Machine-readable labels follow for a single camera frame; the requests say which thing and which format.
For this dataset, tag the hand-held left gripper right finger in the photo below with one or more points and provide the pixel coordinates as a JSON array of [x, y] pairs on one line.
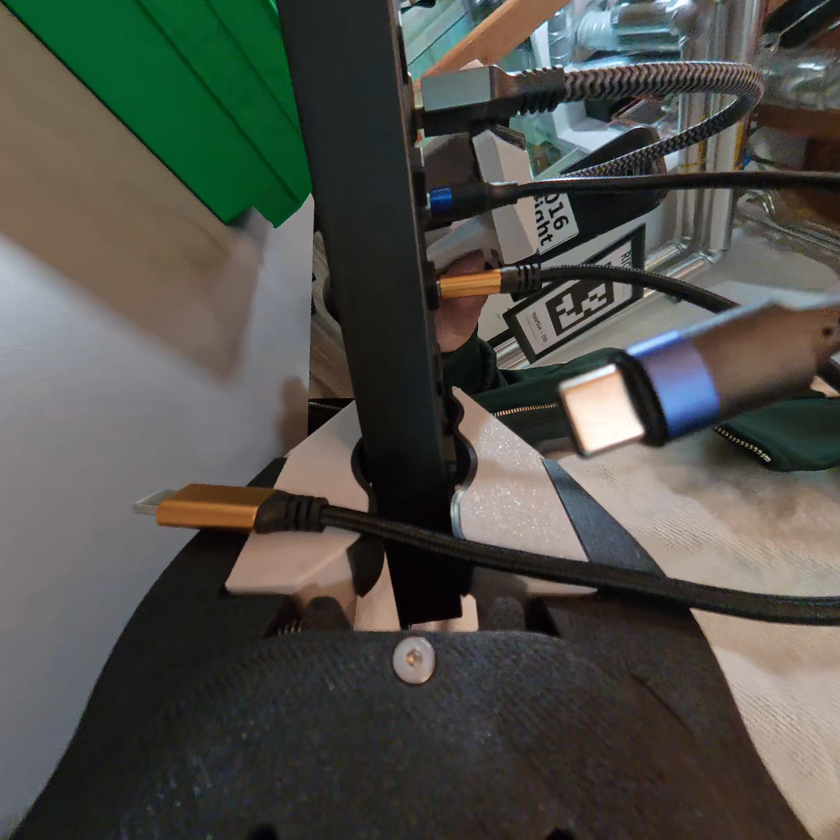
[[505, 485]]

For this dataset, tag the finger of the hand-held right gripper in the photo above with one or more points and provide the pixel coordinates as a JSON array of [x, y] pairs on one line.
[[502, 161], [508, 233]]

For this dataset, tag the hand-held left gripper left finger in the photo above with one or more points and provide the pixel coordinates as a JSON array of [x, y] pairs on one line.
[[315, 472]]

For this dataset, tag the black USB hub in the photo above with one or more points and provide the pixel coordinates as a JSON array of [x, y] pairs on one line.
[[361, 197]]

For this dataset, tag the green plastic bin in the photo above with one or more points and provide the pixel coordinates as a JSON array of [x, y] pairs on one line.
[[197, 98]]

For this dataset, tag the person's right forearm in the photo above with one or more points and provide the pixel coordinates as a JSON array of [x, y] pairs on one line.
[[472, 367]]

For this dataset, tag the person's right hand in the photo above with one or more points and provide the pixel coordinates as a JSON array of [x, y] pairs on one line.
[[459, 321]]

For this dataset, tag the framed tag sign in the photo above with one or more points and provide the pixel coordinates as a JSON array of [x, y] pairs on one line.
[[577, 302]]

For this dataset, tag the white shirt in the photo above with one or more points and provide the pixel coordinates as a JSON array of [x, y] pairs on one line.
[[754, 525]]

